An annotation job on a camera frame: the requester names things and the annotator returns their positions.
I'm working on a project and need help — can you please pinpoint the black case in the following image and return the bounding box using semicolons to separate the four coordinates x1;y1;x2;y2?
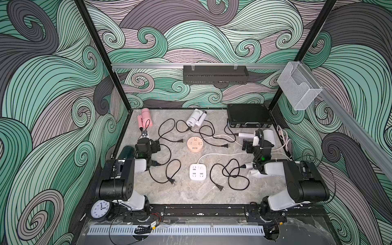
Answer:
227;104;273;128

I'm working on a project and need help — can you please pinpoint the clear mesh wall holder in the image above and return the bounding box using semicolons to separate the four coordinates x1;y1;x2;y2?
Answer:
277;61;323;111

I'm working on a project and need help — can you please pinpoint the black cord front right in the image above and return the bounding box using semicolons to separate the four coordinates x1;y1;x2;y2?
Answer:
209;158;250;192

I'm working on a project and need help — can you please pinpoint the black cord of green dryer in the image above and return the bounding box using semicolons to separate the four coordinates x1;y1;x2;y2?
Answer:
148;143;182;185

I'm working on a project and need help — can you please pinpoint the dark green hair dryer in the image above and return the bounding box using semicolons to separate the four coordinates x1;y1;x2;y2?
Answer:
117;146;135;160

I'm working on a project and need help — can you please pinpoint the pink hair dryer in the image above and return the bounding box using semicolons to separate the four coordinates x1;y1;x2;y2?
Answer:
137;108;153;130

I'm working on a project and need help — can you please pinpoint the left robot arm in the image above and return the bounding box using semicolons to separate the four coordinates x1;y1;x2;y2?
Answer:
90;130;161;219

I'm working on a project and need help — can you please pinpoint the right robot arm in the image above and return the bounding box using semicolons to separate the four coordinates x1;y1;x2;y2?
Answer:
243;139;330;218

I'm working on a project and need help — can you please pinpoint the white hair dryer right back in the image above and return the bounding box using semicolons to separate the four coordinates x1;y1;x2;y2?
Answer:
238;129;276;147

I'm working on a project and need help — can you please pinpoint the black cord of white dryer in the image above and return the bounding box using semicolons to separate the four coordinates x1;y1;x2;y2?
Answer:
176;119;236;149

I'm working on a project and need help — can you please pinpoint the white folded hair dryer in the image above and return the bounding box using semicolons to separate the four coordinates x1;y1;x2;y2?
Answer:
186;109;207;128

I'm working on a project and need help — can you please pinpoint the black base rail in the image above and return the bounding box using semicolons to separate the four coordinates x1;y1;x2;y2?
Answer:
115;203;327;224

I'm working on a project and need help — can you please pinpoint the white square power strip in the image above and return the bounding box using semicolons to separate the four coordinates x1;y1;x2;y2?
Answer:
189;163;207;181

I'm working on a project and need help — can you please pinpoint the pink round power strip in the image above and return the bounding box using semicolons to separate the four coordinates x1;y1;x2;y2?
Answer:
186;136;204;153

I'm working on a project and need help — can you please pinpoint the white hair dryer right front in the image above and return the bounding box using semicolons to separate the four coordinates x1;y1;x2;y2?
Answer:
244;163;268;179

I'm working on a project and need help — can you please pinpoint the black wall shelf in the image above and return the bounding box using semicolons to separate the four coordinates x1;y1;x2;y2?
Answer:
183;65;249;85

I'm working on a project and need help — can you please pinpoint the white slotted cable duct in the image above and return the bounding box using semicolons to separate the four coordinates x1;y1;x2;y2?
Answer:
87;225;265;236

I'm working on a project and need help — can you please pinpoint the round wall clock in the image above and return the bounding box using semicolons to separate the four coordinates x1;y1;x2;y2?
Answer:
89;200;112;222

